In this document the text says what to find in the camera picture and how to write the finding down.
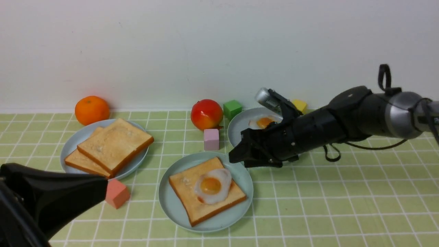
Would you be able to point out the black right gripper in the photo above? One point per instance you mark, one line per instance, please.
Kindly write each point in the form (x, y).
(284, 141)

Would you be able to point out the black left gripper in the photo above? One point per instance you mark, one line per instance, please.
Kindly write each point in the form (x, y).
(37, 204)

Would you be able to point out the fried egg front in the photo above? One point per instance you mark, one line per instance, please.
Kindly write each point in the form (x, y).
(213, 187)

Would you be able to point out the fried egg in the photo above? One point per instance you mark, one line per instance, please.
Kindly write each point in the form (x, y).
(261, 122)
(213, 187)

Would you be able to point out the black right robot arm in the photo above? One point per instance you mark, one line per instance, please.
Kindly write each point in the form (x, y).
(352, 116)

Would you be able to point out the fried egg rear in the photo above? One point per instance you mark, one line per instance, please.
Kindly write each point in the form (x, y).
(261, 122)

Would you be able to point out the yellow cube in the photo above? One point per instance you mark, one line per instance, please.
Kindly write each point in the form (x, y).
(301, 105)

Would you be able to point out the grey plate with eggs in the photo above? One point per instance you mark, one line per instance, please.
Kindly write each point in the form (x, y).
(244, 120)

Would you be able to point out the green cube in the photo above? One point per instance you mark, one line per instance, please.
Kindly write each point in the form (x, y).
(231, 109)

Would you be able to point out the salmon red cube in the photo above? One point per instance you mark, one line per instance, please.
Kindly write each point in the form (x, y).
(117, 193)

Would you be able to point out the pink cube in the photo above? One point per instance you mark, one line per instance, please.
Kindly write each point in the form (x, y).
(211, 140)

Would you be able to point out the red yellow apple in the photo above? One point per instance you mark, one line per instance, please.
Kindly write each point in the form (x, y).
(207, 114)

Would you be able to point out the orange fruit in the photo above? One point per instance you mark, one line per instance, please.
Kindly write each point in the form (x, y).
(91, 109)

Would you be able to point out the green checkered tablecloth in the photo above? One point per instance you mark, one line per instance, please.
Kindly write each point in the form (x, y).
(367, 199)

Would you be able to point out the light blue centre plate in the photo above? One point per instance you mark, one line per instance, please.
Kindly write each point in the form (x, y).
(177, 212)

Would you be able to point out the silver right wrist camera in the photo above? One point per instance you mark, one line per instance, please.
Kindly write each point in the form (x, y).
(276, 103)

